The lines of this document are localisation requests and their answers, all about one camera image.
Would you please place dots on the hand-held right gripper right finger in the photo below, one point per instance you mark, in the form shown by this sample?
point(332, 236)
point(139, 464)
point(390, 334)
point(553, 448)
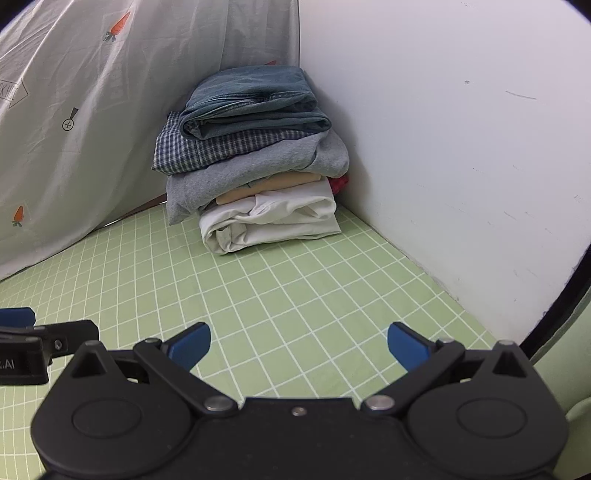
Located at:
point(406, 344)

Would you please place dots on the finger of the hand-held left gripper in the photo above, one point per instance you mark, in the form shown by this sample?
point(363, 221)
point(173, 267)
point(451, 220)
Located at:
point(16, 317)
point(69, 337)

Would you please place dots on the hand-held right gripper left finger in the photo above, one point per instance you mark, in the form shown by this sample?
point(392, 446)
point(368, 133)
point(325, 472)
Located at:
point(190, 344)

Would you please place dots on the blue denim jeans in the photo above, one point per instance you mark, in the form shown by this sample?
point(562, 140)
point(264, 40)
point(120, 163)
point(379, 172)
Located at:
point(254, 99)

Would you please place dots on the white folded garment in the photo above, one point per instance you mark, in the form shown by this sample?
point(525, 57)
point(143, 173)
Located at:
point(272, 219)

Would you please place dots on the light green cloth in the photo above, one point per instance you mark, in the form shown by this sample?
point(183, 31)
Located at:
point(568, 360)

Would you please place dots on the red folded garment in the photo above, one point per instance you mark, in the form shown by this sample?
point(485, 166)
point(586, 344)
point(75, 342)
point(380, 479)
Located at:
point(339, 183)

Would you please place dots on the beige folded garment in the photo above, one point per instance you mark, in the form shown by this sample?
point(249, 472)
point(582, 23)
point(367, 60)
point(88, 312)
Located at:
point(268, 183)

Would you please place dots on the blue checked shirt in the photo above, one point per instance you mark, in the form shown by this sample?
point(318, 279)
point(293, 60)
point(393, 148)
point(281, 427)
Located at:
point(203, 147)

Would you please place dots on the grey sweatshirt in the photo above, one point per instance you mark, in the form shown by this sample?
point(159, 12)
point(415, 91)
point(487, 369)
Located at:
point(286, 159)

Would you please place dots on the grey carrot print sheet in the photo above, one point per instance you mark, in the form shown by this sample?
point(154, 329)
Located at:
point(115, 115)

